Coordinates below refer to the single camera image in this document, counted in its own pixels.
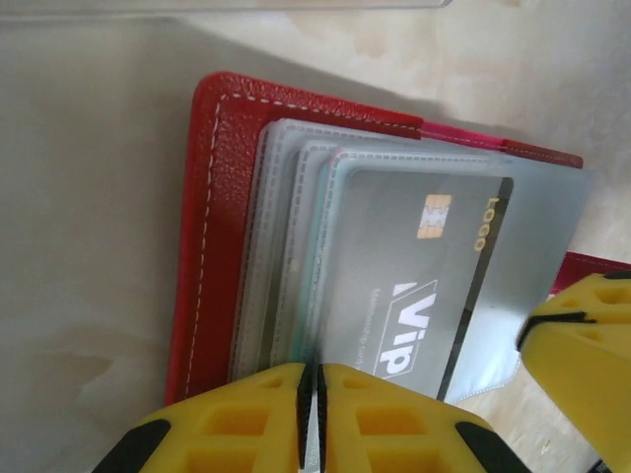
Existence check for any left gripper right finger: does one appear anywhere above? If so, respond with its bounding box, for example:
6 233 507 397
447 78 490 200
317 363 526 473

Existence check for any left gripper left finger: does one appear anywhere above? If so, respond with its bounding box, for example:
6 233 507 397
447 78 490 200
98 362 316 473

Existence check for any red leather card holder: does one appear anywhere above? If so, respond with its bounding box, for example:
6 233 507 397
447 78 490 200
164 71 631 409

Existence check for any black VIP credit card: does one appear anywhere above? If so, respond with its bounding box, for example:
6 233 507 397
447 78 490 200
319 169 515 401

